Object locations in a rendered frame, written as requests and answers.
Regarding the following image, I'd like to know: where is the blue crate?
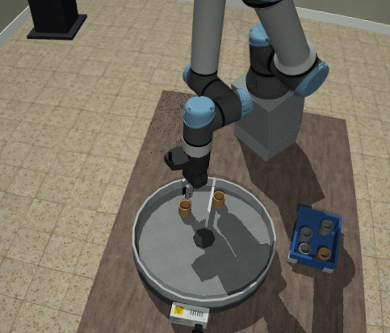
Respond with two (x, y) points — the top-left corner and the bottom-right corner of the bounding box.
(287, 205), (342, 273)

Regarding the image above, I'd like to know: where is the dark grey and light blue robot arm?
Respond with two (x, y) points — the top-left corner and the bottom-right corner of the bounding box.
(182, 0), (329, 147)

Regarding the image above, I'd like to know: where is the bronze bushing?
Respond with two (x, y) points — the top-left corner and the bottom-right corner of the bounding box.
(212, 192), (225, 208)
(315, 247), (330, 261)
(178, 200), (191, 217)

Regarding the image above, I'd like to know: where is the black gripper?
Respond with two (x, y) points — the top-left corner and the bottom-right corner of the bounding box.
(164, 136), (212, 200)

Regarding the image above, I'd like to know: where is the grey metal sleeve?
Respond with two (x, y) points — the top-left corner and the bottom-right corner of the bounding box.
(298, 227), (312, 243)
(297, 243), (311, 256)
(318, 220), (333, 236)

